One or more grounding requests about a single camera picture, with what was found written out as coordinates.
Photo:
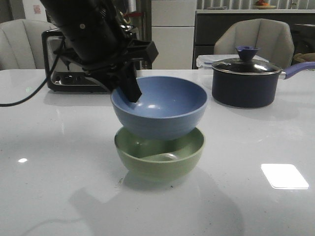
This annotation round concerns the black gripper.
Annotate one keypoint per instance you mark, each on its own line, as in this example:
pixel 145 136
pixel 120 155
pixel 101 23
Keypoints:
pixel 121 65

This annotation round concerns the blue bowl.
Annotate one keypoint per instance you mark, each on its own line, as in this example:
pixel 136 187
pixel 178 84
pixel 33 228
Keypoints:
pixel 168 108

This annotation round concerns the green bowl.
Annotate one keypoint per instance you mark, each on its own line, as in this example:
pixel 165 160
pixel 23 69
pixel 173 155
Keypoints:
pixel 159 160

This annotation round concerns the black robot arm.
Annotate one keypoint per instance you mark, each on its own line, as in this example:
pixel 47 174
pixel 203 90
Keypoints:
pixel 99 45

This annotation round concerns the black and silver toaster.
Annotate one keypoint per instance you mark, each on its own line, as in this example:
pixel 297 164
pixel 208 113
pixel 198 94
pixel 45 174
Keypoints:
pixel 67 76

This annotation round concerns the white refrigerator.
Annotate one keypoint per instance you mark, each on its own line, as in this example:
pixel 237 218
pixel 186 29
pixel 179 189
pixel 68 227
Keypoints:
pixel 173 33

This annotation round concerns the clear plastic food container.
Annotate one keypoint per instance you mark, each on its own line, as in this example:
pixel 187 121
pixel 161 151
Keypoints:
pixel 205 61

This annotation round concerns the dark kitchen counter cabinet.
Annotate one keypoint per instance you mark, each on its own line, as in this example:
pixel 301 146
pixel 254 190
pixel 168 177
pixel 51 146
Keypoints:
pixel 210 25

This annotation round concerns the dark blue saucepan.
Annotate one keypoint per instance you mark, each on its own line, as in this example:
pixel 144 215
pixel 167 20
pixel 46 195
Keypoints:
pixel 247 91

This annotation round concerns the beige chair left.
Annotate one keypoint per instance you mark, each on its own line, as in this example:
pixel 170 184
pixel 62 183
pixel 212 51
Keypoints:
pixel 21 44

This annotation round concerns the beige chair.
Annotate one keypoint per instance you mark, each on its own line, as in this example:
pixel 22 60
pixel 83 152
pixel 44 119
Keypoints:
pixel 273 38
pixel 21 44

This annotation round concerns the glass pot lid blue knob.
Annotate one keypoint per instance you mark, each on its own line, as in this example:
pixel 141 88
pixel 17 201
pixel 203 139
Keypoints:
pixel 245 63

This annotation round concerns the beige chair right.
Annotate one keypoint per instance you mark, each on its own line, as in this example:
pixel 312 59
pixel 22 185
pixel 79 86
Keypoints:
pixel 273 38

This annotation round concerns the fruit plate on counter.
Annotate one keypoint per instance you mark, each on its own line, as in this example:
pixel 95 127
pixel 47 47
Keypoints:
pixel 262 4

